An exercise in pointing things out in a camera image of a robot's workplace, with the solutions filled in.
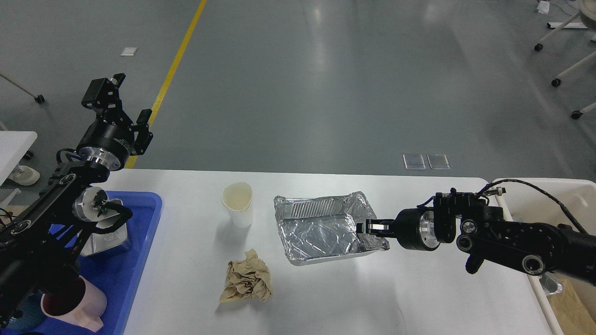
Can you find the clear floor plate left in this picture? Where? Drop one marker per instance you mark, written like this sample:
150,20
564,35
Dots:
414,162

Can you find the rolling stand leg left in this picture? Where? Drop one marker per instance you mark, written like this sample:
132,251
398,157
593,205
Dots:
38,98

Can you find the aluminium foil tray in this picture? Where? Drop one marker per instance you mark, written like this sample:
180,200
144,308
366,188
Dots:
324,229

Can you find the stainless steel rectangular tin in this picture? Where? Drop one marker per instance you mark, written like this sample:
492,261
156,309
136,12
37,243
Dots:
102,246

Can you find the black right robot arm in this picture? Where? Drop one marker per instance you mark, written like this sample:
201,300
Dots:
481,231

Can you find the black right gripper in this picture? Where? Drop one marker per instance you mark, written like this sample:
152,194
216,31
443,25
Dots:
413,228

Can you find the clear floor plate right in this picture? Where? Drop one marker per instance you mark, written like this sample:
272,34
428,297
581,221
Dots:
438,161

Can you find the brown paper in bin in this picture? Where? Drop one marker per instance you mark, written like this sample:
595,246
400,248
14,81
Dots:
571,313

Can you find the white side table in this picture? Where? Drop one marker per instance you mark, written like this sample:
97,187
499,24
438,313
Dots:
13,147

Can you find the beige waste bin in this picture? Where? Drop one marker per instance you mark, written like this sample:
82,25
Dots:
524,204

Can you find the dark teal mug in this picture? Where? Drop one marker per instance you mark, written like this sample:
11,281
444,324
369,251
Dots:
32,316

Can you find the white paper cup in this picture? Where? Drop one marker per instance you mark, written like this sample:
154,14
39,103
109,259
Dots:
237,199

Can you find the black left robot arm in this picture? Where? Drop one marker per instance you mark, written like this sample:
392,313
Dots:
40,247

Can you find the white paper on floor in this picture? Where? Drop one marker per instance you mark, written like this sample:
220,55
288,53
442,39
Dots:
129,51

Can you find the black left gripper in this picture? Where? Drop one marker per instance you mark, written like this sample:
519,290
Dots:
110,140

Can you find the pink ceramic mug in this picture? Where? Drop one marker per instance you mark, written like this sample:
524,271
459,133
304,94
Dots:
80,303

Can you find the blue plastic tray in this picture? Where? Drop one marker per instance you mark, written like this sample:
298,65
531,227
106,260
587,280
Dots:
118,274

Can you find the brown paper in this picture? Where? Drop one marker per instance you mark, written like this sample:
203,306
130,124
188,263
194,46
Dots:
571,313
249,278

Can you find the white sneaker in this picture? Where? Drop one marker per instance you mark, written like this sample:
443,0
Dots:
24,175

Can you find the clear floor plate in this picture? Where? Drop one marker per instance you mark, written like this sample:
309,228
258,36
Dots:
414,162
438,161

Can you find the foil tray in bin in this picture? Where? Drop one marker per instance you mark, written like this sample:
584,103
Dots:
550,284

